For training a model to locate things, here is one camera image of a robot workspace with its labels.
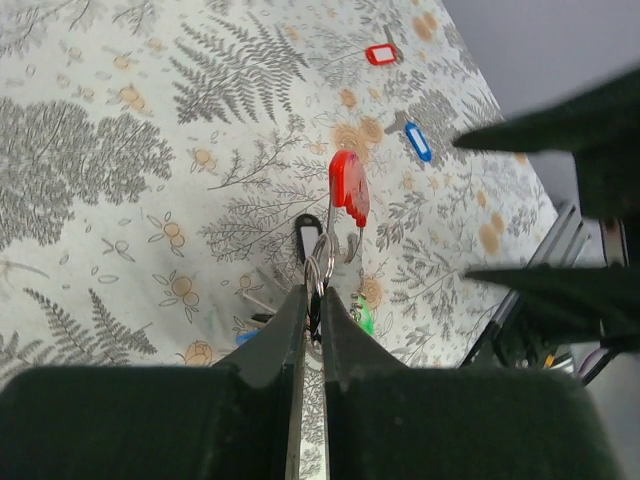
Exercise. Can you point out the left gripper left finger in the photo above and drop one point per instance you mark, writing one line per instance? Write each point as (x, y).
(237, 419)

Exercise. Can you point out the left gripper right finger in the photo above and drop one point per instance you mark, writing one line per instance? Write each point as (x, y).
(386, 420)

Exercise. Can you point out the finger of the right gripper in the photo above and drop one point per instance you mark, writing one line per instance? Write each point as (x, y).
(575, 304)
(599, 128)

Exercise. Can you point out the key bunch with coloured tags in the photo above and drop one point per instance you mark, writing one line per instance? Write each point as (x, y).
(331, 255)

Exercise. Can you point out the blue key tag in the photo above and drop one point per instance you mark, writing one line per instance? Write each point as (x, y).
(414, 134)

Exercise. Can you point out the red key tag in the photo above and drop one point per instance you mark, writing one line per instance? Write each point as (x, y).
(386, 53)

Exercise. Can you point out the floral table mat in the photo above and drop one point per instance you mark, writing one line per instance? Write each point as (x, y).
(156, 154)

